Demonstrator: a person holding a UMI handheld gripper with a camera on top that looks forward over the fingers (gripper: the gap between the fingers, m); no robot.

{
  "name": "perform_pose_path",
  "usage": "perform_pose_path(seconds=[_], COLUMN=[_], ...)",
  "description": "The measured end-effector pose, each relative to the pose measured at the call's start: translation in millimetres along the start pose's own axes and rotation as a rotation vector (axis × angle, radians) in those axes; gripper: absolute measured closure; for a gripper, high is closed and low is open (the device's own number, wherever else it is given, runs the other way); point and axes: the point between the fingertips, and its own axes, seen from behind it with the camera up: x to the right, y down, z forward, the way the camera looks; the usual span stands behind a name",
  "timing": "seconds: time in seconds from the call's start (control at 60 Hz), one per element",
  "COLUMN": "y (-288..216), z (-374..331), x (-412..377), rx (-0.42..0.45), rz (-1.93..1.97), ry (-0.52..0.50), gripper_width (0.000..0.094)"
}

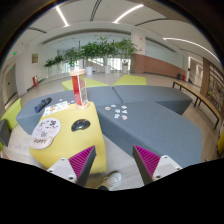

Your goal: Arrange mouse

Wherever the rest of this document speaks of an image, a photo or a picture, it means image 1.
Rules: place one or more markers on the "yellow-green ottoman far left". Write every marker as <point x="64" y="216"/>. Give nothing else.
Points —
<point x="67" y="85"/>

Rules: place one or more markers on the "grey ottoman left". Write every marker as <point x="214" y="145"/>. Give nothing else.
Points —
<point x="32" y="111"/>

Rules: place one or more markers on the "long wooden bench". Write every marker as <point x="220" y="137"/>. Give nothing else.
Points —
<point x="200" y="99"/>

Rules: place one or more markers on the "potted plant in centre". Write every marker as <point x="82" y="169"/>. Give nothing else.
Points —
<point x="99" y="49"/>

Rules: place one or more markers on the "black computer mouse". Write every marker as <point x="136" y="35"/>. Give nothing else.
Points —
<point x="80" y="124"/>

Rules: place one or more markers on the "white sneaker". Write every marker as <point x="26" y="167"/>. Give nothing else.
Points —
<point x="111" y="182"/>

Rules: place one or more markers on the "potted plant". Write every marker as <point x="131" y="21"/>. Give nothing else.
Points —
<point x="125" y="49"/>
<point x="99" y="49"/>
<point x="72" y="56"/>

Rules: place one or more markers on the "small round sticker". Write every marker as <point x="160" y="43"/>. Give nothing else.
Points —
<point x="107" y="108"/>

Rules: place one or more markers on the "round white mouse pad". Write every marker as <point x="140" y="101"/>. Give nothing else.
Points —
<point x="44" y="133"/>

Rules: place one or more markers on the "green seat left edge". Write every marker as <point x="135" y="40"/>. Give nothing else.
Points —
<point x="11" y="114"/>

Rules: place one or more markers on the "white sticker sheet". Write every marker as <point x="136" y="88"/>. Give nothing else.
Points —
<point x="55" y="108"/>

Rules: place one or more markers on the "grey ottoman back right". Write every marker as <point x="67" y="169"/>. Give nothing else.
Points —
<point x="168" y="97"/>

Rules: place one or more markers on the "yellow-green ottoman far right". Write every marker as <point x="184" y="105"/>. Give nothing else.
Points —
<point x="131" y="80"/>

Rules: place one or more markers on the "potted plant right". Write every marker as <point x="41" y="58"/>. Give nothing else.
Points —
<point x="125" y="49"/>

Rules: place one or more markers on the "yellow ottoman table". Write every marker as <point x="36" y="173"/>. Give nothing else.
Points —
<point x="68" y="143"/>

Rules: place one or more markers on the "yellow-green ottoman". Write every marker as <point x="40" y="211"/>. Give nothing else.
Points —
<point x="67" y="85"/>
<point x="131" y="80"/>

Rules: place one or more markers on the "small card sticker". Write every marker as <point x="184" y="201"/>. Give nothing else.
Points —
<point x="124" y="117"/>

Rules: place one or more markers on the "grey ottoman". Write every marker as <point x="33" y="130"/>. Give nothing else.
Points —
<point x="168" y="97"/>
<point x="32" y="111"/>
<point x="152" y="127"/>

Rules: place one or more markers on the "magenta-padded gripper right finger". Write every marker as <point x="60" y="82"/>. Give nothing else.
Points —
<point x="153" y="167"/>

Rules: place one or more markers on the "potted plant left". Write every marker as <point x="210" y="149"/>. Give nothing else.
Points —
<point x="72" y="56"/>

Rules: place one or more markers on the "dark blue folded cloth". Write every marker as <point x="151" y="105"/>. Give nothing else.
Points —
<point x="42" y="104"/>

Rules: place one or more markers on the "grey ottoman front right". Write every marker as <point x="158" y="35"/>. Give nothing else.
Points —
<point x="152" y="127"/>

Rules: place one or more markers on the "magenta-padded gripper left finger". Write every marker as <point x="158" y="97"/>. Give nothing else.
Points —
<point x="76" y="169"/>

